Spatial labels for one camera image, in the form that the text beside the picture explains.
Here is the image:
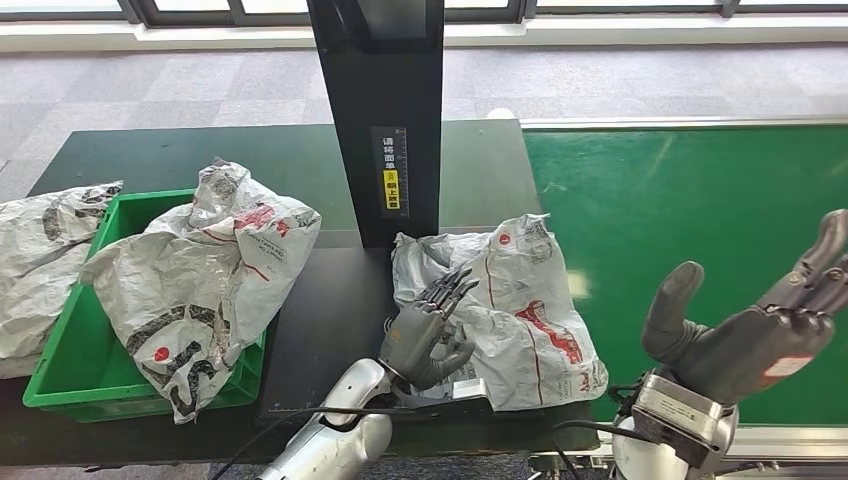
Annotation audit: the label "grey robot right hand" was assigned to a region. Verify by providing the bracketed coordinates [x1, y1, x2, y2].
[641, 209, 848, 407]

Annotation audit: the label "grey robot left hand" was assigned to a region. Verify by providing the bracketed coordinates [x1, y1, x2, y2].
[378, 266, 480, 392]

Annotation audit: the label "white parcel bag red streaks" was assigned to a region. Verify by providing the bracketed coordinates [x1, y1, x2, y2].
[390, 213, 609, 413]

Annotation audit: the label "white parcel bag red-black print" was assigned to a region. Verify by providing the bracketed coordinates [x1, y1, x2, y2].
[78, 157, 323, 426]

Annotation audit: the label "green conveyor belt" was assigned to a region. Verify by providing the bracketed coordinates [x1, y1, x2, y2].
[523, 125, 848, 425]

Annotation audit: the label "black inbound scanner machine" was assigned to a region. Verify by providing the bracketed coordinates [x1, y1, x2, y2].
[258, 0, 541, 422]

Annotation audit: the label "grey parcel bag black print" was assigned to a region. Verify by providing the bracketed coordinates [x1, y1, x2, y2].
[0, 180, 125, 380]

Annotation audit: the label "black yellow label sticker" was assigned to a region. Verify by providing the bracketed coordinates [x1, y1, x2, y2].
[370, 125, 410, 220]

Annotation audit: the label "green plastic crate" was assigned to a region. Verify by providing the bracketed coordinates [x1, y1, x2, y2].
[23, 188, 268, 424]

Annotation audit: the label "white window sill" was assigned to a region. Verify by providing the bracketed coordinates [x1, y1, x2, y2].
[0, 13, 848, 51]

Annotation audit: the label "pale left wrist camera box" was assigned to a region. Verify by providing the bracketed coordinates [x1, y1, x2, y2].
[397, 377, 495, 419]

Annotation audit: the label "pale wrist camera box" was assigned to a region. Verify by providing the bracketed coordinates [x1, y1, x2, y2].
[397, 377, 495, 419]
[629, 370, 740, 473]

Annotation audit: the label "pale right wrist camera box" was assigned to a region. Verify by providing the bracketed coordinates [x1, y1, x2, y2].
[629, 370, 740, 473]

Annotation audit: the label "aluminium conveyor frame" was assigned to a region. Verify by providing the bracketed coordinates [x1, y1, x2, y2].
[486, 107, 848, 480]

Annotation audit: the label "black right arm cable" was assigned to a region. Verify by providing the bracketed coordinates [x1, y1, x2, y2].
[551, 380, 664, 480]

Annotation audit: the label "black window frame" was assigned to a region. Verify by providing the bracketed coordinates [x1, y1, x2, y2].
[0, 0, 848, 26]

